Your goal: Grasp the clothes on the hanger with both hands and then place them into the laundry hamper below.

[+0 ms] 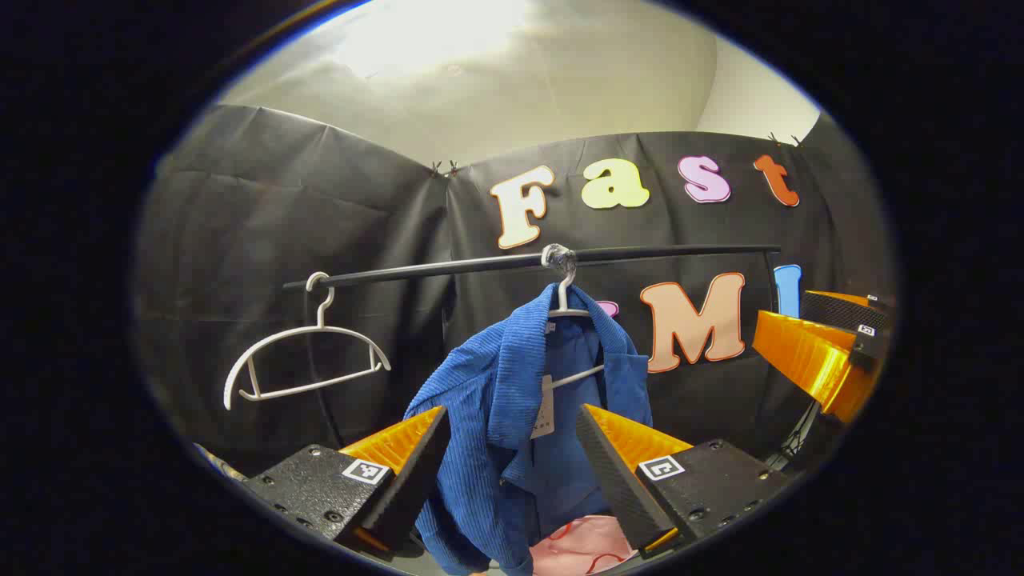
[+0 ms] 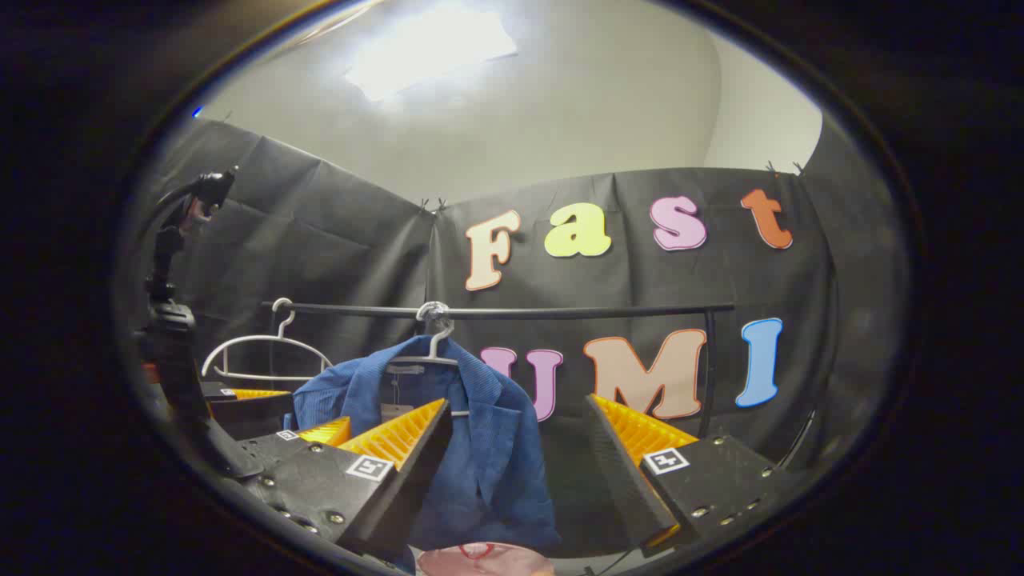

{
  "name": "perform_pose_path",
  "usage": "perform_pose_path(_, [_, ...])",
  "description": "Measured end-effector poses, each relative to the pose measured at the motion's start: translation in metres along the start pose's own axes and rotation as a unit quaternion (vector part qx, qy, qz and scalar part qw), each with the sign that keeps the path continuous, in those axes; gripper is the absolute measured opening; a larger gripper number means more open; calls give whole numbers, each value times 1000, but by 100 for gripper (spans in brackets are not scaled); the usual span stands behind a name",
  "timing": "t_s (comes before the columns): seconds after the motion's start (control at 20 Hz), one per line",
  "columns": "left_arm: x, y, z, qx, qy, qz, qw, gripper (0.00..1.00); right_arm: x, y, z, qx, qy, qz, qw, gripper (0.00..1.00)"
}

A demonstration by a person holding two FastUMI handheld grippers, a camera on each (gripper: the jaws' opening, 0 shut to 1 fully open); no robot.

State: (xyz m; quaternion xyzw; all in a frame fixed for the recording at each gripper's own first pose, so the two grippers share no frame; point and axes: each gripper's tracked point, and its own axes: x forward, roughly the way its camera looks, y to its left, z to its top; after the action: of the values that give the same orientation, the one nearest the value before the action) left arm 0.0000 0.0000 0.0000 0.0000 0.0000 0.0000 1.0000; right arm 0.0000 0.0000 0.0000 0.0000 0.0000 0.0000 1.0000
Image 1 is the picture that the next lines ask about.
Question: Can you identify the black backdrop cloth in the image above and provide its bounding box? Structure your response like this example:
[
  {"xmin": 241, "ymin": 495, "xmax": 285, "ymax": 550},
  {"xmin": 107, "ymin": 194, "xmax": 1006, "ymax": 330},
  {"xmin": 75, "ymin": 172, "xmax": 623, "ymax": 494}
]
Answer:
[{"xmin": 136, "ymin": 102, "xmax": 893, "ymax": 481}]

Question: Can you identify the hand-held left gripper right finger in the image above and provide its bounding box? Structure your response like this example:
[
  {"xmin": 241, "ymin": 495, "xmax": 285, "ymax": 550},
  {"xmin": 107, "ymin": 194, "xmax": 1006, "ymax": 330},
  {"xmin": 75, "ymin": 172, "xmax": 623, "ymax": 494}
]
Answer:
[{"xmin": 576, "ymin": 404, "xmax": 789, "ymax": 558}]

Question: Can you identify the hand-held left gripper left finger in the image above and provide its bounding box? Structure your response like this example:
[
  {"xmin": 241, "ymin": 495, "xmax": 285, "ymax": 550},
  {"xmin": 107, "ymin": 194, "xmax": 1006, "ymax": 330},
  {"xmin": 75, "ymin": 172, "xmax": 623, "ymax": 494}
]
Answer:
[{"xmin": 244, "ymin": 406, "xmax": 451, "ymax": 553}]

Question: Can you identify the white plastic hanger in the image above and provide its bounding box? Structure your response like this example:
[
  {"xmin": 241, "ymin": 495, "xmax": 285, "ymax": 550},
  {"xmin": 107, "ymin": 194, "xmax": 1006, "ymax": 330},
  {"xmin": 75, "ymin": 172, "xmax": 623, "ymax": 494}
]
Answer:
[
  {"xmin": 223, "ymin": 271, "xmax": 393, "ymax": 411},
  {"xmin": 544, "ymin": 244, "xmax": 606, "ymax": 390}
]

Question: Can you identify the black clothes rail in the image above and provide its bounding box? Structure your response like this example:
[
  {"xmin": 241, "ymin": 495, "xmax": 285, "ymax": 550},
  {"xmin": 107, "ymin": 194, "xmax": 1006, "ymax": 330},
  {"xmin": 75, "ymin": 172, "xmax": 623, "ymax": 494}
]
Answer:
[{"xmin": 282, "ymin": 244, "xmax": 821, "ymax": 469}]

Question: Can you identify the clear tape wad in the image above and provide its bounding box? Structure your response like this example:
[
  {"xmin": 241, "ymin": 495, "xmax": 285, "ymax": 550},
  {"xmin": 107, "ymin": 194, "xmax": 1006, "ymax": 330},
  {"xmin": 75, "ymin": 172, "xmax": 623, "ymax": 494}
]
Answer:
[{"xmin": 542, "ymin": 243, "xmax": 578, "ymax": 278}]

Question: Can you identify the pink laundry hamper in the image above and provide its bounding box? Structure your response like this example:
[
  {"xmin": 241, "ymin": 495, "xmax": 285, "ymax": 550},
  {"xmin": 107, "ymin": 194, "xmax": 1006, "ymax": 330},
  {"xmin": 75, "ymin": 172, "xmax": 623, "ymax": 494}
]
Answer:
[{"xmin": 528, "ymin": 516, "xmax": 641, "ymax": 575}]

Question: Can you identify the blue corduroy shirt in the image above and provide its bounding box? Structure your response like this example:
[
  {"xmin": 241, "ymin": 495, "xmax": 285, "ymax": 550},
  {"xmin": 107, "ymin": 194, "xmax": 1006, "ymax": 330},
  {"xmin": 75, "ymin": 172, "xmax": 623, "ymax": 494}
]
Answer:
[{"xmin": 404, "ymin": 282, "xmax": 654, "ymax": 576}]

